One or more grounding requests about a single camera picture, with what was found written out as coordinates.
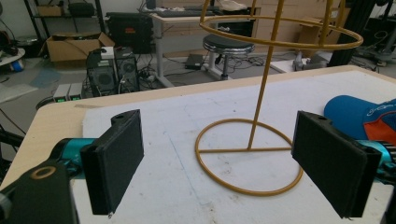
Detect black round stool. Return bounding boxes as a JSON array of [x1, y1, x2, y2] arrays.
[[203, 34, 256, 81]]

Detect black hard case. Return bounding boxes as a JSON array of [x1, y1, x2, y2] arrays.
[[106, 12, 155, 54]]

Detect grey power unit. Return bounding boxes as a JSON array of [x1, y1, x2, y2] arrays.
[[68, 82, 84, 102], [53, 83, 71, 104]]

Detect black computer tower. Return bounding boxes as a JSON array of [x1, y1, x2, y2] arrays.
[[114, 47, 140, 93], [86, 49, 119, 97]]

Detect white desk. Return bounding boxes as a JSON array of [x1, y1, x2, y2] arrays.
[[148, 7, 262, 89]]

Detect open cardboard box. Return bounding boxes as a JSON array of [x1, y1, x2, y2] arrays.
[[41, 32, 116, 63]]

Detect white table mat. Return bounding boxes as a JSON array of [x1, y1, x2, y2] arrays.
[[70, 69, 396, 224]]

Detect blue and orange cap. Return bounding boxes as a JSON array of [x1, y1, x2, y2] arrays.
[[323, 94, 396, 146]]

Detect round white table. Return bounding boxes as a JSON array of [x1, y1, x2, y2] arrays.
[[0, 48, 26, 67]]

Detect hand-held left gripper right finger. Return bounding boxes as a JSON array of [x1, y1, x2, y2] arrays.
[[291, 110, 382, 218]]

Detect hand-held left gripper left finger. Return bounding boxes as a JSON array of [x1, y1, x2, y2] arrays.
[[79, 109, 145, 217]]

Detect flat black box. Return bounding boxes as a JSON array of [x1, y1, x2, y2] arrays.
[[185, 53, 205, 71]]

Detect yellow metal wire stand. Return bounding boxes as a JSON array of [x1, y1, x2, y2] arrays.
[[194, 0, 364, 197]]

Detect black metal shelf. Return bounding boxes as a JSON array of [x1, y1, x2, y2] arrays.
[[23, 0, 106, 35]]

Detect dark keyboard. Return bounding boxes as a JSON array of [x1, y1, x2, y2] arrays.
[[157, 9, 216, 18]]

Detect brown cardboard box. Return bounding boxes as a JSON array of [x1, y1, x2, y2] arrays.
[[298, 17, 344, 58]]

